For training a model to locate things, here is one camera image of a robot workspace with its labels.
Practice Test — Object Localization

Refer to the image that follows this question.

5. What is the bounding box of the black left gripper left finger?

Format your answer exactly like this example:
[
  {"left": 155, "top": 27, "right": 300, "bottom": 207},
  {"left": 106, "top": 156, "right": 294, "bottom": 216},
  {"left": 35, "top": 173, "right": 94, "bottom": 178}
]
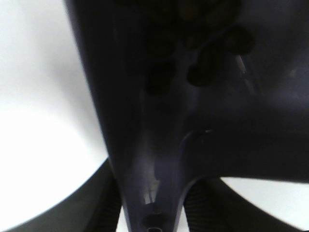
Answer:
[{"left": 9, "top": 160, "right": 122, "bottom": 232}]

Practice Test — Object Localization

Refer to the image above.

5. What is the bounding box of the purple plastic dustpan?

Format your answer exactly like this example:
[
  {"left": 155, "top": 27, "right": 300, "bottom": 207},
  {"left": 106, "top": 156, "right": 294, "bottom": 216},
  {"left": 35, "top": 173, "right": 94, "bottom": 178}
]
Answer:
[{"left": 65, "top": 0, "right": 309, "bottom": 232}]

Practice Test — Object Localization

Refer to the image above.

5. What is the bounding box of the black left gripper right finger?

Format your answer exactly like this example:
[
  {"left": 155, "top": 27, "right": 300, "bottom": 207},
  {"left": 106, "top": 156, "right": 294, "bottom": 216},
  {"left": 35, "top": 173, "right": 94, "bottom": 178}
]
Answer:
[{"left": 184, "top": 178, "right": 301, "bottom": 232}]

